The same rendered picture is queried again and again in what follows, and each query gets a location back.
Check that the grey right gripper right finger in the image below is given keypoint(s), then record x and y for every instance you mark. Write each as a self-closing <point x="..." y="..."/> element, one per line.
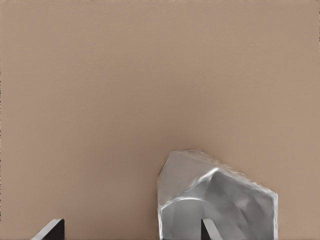
<point x="209" y="230"/>

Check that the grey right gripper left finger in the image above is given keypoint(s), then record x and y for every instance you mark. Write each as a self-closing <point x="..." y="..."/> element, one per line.
<point x="53" y="230"/>

